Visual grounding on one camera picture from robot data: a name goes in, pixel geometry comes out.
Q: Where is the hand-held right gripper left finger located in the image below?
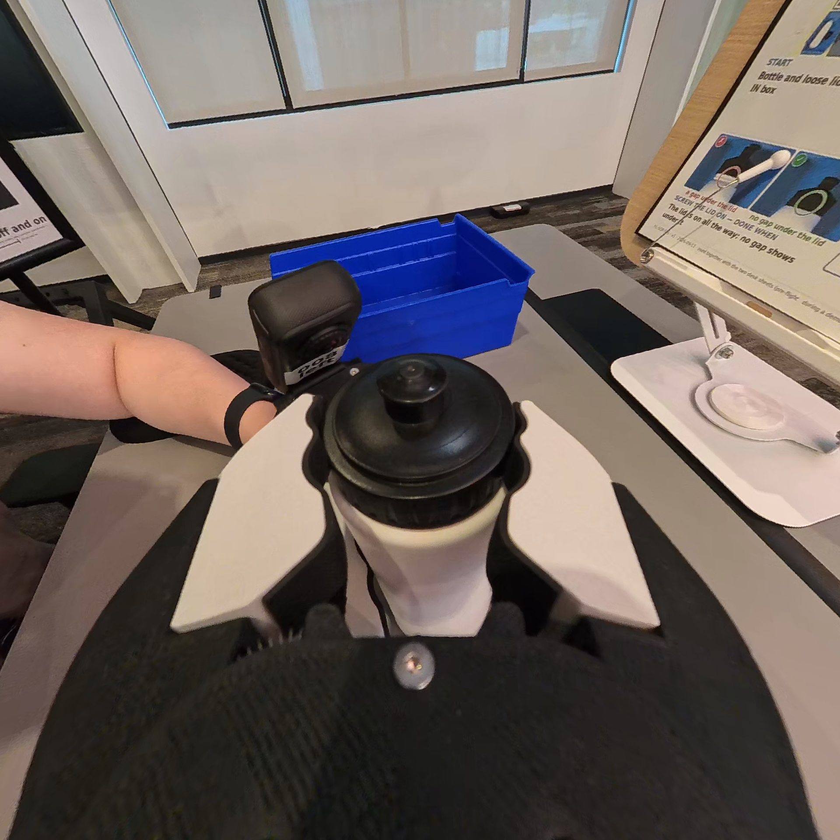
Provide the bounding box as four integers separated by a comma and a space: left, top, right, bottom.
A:
169, 394, 347, 634

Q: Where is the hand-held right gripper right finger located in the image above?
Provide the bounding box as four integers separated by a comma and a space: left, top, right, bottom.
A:
492, 399, 661, 631

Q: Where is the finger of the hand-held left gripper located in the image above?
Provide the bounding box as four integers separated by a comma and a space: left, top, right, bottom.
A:
344, 546, 389, 639

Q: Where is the white plastic bottle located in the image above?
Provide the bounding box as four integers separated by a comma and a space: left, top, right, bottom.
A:
325, 482, 509, 637

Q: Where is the blue plastic bin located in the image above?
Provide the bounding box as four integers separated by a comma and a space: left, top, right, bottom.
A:
269, 213, 536, 365

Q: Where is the black bottle lid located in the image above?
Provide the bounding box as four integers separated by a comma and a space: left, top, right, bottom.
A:
323, 354, 516, 506

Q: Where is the person's left forearm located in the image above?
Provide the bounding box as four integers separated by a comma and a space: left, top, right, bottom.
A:
0, 298, 277, 447

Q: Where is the person's left hand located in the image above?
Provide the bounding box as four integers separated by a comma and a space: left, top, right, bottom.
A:
238, 400, 278, 448

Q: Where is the black wristband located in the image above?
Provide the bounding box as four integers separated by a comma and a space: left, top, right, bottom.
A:
223, 384, 280, 450

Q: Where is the black rectangular pad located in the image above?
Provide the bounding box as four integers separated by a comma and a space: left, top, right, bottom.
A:
541, 289, 672, 368

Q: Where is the black sign easel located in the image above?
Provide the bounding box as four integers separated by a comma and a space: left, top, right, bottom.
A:
0, 269, 155, 329

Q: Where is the dark chair seat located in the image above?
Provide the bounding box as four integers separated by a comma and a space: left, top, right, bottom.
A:
0, 443, 101, 509

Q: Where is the framed glass window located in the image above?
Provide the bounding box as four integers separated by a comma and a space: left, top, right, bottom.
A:
108, 0, 634, 129

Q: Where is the framed marker sign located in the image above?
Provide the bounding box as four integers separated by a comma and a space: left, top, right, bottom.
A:
0, 138, 86, 280

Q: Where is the wooden display board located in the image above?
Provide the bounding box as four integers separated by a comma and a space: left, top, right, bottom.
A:
620, 0, 840, 368

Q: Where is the printed instruction sheet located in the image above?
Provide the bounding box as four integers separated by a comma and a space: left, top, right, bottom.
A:
650, 0, 840, 339

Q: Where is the dark wall screen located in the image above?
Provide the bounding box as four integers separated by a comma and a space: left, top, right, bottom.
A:
0, 0, 85, 142

